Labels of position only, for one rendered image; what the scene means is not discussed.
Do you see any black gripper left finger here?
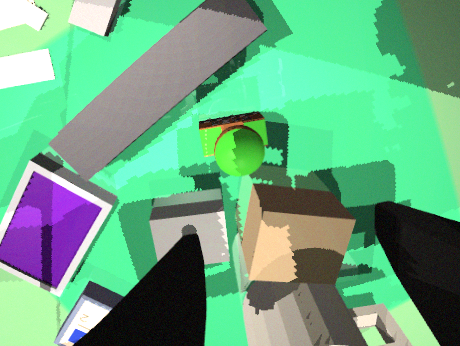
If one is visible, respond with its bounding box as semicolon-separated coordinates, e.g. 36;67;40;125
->
72;234;207;346

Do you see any beige mug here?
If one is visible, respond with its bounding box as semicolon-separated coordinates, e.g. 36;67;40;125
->
243;281;412;346

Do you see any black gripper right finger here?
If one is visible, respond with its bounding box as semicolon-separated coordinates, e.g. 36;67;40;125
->
375;201;460;346

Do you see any tan box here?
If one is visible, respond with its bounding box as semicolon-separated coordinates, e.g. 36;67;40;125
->
241;182;356;285

